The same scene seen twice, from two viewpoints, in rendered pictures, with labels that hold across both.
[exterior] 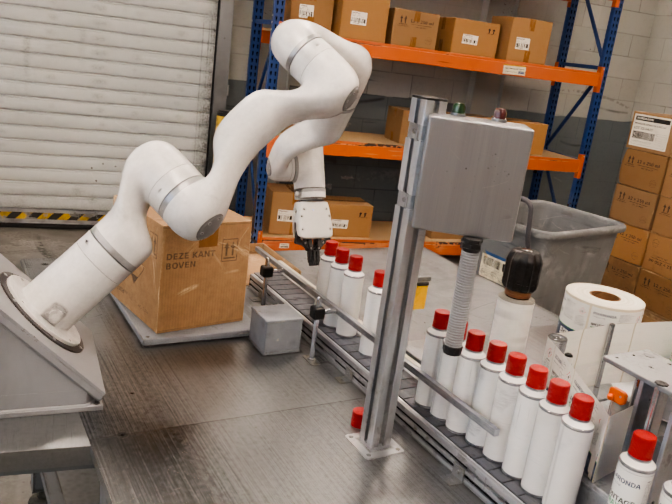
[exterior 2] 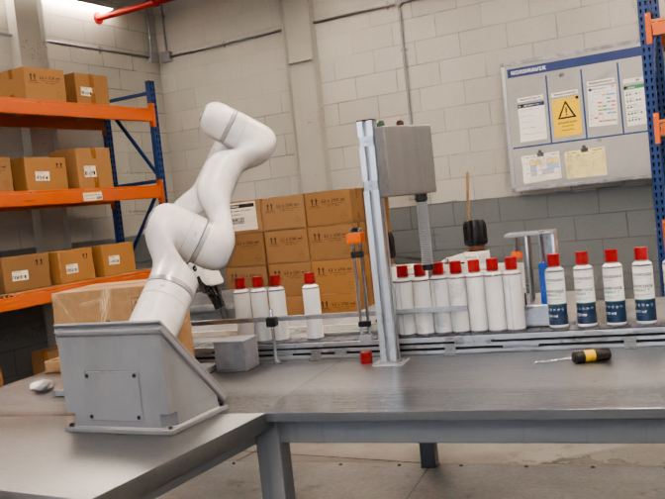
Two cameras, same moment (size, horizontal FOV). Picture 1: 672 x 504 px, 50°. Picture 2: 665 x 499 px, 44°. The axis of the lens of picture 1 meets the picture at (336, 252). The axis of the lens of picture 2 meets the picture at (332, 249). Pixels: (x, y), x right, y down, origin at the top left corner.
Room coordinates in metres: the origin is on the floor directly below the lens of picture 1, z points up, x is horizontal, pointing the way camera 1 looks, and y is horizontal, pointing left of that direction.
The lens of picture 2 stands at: (-0.43, 1.37, 1.28)
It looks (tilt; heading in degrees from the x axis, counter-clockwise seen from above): 3 degrees down; 321
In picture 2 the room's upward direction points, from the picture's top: 6 degrees counter-clockwise
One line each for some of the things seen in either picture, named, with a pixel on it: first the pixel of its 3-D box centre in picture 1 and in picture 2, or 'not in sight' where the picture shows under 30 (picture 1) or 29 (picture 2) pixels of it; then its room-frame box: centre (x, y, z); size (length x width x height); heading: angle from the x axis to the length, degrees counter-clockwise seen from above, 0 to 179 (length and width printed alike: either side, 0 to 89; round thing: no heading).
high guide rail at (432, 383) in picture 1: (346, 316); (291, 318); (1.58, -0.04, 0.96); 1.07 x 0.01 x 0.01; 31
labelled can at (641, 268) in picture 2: not in sight; (643, 285); (0.74, -0.59, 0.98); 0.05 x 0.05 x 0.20
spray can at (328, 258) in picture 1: (327, 279); (242, 310); (1.75, 0.01, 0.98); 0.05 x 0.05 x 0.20
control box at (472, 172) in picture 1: (469, 175); (399, 161); (1.22, -0.21, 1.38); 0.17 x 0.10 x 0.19; 86
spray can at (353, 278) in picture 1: (351, 295); (278, 307); (1.65, -0.05, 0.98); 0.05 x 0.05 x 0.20
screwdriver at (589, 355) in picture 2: not in sight; (571, 357); (0.78, -0.30, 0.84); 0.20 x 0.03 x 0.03; 58
